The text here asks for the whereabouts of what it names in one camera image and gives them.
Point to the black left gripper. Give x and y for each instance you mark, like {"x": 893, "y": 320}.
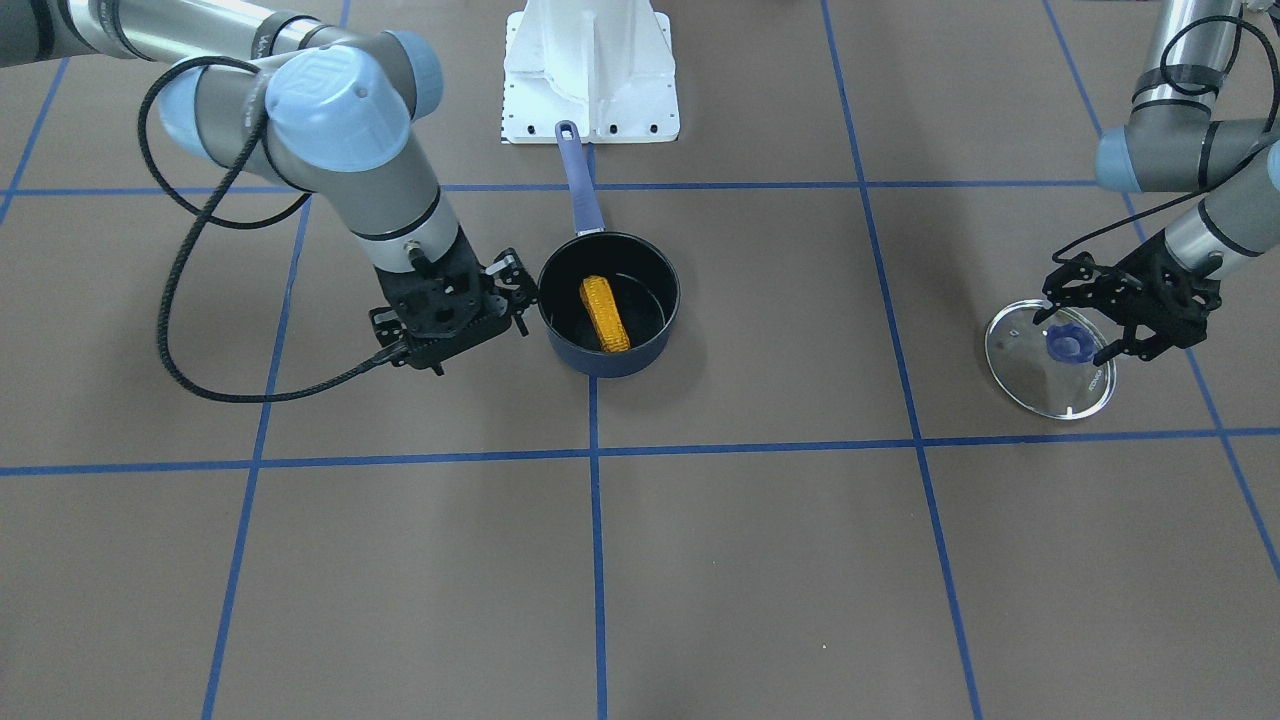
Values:
{"x": 1136, "y": 283}

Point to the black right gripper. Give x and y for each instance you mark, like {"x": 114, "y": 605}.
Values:
{"x": 509, "y": 284}

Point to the glass lid blue knob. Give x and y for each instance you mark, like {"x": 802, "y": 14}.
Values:
{"x": 1047, "y": 369}

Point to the yellow corn cob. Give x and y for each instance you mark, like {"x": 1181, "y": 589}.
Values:
{"x": 597, "y": 297}

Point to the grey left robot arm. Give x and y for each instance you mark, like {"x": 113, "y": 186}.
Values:
{"x": 1226, "y": 170}

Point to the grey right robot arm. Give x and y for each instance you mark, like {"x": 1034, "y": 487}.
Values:
{"x": 314, "y": 107}

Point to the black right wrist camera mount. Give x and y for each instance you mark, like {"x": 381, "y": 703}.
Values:
{"x": 408, "y": 327}

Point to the blue saucepan with handle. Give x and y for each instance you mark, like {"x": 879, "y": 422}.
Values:
{"x": 643, "y": 279}

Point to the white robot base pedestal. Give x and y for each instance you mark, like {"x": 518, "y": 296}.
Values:
{"x": 608, "y": 66}

